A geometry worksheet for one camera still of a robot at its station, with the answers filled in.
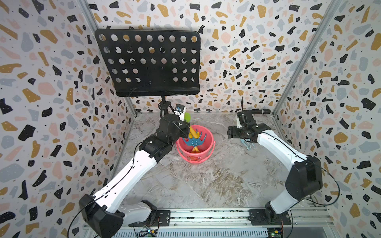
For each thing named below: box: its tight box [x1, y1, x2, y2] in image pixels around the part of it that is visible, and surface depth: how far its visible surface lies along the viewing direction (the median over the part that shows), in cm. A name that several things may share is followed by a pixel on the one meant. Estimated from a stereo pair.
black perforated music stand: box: [94, 28, 201, 117], surface depth 68 cm
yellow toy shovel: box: [188, 125, 200, 139], surface depth 81 cm
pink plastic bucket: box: [176, 124, 216, 165], surface depth 87 cm
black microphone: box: [251, 108, 271, 115], surface depth 126 cm
